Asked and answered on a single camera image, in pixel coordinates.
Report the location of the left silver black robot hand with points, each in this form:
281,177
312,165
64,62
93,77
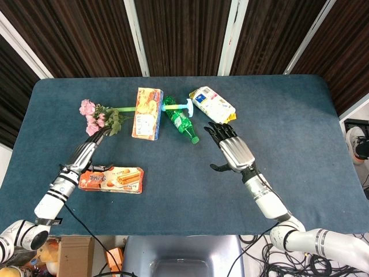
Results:
82,151

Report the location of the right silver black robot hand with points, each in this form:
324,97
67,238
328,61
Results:
236,150

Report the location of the orange egg roll biscuit box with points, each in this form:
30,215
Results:
112,180

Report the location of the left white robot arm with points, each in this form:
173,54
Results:
43,207

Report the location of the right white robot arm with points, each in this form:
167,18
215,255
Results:
285,219

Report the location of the pink artificial flower bouquet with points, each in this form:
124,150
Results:
99,116

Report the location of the white yellow snack bag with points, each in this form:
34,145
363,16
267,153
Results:
213,106

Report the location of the blue table cloth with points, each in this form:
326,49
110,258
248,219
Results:
184,179

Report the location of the green plastic soda bottle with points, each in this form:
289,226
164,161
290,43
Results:
180,119

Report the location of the green blue toy syringe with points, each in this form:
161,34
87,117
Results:
184,106

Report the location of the yellow blue cracker box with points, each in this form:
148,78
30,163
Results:
147,114

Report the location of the brown cardboard box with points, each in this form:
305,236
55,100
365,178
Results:
76,255

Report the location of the orange plastic block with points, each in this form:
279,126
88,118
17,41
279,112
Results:
112,258

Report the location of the grey plastic chair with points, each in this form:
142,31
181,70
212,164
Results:
183,255

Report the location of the white orange sneaker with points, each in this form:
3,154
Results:
356,145

